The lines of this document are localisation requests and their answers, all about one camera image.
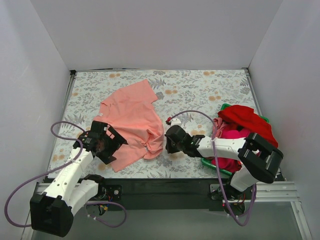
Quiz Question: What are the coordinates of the salmon pink t shirt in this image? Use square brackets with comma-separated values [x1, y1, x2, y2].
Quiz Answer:
[93, 79, 164, 172]

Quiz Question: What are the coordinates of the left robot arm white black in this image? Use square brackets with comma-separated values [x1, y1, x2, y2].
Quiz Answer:
[30, 121, 127, 237]

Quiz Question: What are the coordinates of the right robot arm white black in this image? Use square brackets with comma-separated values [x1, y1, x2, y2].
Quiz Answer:
[164, 125, 284, 199]

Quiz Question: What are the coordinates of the green plastic basket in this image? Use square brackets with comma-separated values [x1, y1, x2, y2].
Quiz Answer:
[201, 103, 269, 176]

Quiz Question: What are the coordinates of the floral patterned table mat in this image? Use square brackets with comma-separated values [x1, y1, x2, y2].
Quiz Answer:
[48, 69, 260, 179]

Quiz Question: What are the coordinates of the dusty pink t shirt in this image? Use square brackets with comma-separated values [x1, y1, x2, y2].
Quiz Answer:
[212, 117, 228, 138]

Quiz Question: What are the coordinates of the magenta t shirt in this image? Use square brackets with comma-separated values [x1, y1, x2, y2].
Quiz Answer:
[217, 126, 251, 173]

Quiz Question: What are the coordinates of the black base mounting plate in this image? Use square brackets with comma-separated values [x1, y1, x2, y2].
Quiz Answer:
[91, 175, 224, 212]

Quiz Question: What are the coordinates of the red t shirt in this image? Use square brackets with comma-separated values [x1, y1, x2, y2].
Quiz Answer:
[218, 104, 279, 148]

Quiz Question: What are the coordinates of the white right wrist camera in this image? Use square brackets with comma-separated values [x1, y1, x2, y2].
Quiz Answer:
[165, 117, 182, 127]

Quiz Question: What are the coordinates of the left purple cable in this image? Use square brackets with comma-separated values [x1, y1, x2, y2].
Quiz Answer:
[4, 121, 128, 228]

